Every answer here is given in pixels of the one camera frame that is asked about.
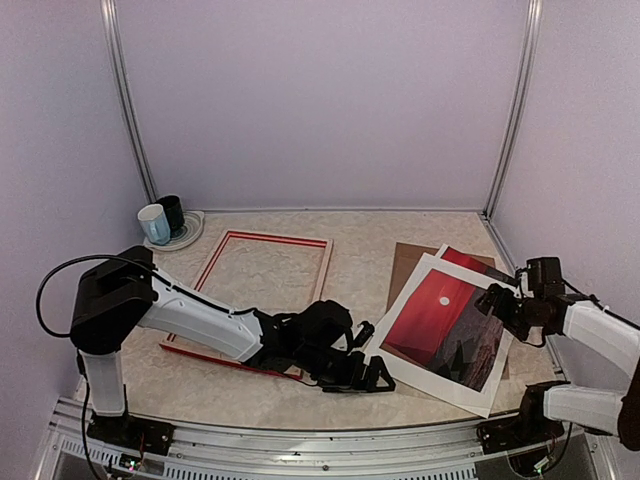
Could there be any white photo mat border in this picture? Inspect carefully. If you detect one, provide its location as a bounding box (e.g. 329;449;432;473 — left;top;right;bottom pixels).
359;252;516;419

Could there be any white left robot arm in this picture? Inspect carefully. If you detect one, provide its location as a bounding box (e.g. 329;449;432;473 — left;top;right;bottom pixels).
35;245;396;445

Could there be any right aluminium corner post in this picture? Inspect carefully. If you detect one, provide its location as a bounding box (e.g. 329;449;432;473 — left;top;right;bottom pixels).
483;0;543;223

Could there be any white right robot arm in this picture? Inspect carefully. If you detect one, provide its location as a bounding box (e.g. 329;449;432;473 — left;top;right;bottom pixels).
475;257;639;453

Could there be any white round plate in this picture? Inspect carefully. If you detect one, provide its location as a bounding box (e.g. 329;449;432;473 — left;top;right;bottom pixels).
143;211;205;252

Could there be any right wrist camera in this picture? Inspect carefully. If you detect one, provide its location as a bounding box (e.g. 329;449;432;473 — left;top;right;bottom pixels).
516;257;566;300

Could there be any red and black photo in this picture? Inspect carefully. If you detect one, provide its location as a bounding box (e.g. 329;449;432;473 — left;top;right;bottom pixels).
379;243;516;394

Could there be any aluminium front rail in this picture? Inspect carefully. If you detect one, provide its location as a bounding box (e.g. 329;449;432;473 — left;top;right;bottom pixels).
30;398;619;479

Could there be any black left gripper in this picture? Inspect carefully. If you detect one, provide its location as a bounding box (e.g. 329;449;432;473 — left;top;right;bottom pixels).
296;345;396;395

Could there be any dark green mug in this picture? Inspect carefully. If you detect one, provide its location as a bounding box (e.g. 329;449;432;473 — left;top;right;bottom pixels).
157;195;185;238

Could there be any brown cardboard backing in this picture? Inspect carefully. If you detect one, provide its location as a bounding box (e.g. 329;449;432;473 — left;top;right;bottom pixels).
385;242;511;381

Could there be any red wooden picture frame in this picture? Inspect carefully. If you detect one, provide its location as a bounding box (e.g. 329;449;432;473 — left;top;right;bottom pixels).
159;229;335;381

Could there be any left aluminium corner post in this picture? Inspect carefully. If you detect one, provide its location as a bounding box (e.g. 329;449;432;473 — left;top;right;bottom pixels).
100;0;158;203

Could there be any light blue mug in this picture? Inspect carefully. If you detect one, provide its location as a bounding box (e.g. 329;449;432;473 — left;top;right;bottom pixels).
137;203;171;245

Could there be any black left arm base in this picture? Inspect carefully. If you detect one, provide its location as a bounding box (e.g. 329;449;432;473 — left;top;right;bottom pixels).
87;413;176;456

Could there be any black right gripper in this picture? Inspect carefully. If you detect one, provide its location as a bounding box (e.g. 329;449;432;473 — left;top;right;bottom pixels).
475;283;543;341

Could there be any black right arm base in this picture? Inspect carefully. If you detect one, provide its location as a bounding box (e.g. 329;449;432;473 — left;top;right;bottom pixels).
476;416;564;455

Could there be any aluminium corner post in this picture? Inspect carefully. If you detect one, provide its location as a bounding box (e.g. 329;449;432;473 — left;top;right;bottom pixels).
100;0;158;203
483;0;543;223

